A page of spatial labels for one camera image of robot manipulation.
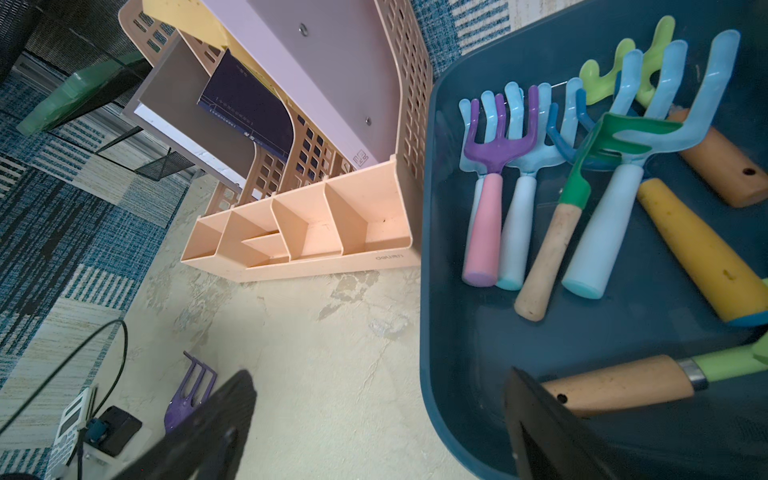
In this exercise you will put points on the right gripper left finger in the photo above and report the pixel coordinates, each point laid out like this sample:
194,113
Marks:
209,444

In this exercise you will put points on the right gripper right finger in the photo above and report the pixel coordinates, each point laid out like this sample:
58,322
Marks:
549,442

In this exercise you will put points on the teal plastic storage box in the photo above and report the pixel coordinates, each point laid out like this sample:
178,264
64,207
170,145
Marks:
471,337

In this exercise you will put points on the white grey book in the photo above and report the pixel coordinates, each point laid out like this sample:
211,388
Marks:
166,106

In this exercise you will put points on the light blue fork white handle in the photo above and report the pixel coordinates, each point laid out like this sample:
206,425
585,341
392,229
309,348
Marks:
515,235

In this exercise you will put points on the lime cultivator wooden handle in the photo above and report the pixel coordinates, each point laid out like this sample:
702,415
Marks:
654,380

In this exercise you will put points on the yellow paper folder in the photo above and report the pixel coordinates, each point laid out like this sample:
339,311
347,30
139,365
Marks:
194,18

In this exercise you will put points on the purple rake pink handle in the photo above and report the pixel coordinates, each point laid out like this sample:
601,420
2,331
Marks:
183,402
482,258

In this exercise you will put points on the pink plastic desk organizer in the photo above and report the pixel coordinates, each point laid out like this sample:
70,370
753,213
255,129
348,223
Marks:
317,213

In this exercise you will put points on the large light blue rake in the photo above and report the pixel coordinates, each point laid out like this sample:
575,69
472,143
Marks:
591,266

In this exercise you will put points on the lime fork wooden handle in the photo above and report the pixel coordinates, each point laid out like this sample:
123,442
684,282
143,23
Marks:
738,180

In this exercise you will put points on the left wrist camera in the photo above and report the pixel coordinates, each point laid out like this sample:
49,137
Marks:
88,446

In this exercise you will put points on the green rake wooden handle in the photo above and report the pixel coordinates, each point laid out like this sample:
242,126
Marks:
532,301

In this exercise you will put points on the blue tool yellow handle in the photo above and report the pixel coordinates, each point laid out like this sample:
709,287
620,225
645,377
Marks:
732,288

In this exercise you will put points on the dark navy notebook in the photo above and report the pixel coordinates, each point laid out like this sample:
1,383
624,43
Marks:
234,95

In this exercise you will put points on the green folder on shelf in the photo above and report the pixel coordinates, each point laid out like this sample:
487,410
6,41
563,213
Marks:
86,90

